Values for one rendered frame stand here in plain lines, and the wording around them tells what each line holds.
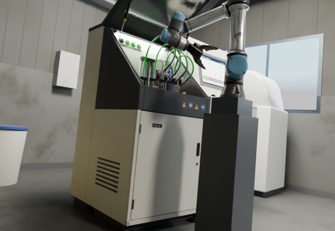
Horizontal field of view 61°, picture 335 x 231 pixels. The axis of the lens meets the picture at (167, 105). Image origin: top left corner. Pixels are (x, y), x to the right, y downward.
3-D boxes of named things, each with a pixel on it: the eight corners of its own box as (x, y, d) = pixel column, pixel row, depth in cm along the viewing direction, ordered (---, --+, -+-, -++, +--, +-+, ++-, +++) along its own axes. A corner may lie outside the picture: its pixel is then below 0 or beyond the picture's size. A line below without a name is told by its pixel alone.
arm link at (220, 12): (241, -2, 182) (171, 28, 187) (243, -11, 171) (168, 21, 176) (248, 14, 180) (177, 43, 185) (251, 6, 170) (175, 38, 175)
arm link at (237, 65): (245, 81, 166) (248, -8, 171) (248, 76, 151) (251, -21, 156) (224, 80, 168) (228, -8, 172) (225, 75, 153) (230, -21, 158)
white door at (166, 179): (130, 220, 174) (141, 110, 179) (128, 219, 176) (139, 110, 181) (200, 208, 216) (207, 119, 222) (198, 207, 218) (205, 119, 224)
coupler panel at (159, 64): (155, 86, 253) (158, 53, 256) (152, 87, 256) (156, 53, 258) (166, 89, 262) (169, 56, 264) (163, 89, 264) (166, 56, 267)
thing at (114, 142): (124, 238, 172) (137, 109, 178) (83, 211, 215) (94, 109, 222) (201, 221, 218) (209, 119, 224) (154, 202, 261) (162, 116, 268)
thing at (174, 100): (142, 110, 181) (145, 85, 182) (138, 110, 184) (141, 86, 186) (206, 118, 222) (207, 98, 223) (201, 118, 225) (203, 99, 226)
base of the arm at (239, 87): (249, 101, 172) (251, 85, 173) (237, 97, 161) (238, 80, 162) (228, 101, 183) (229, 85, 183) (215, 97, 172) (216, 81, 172)
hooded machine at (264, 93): (286, 192, 365) (292, 77, 377) (263, 199, 315) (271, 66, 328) (232, 180, 420) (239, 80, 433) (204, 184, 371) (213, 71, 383)
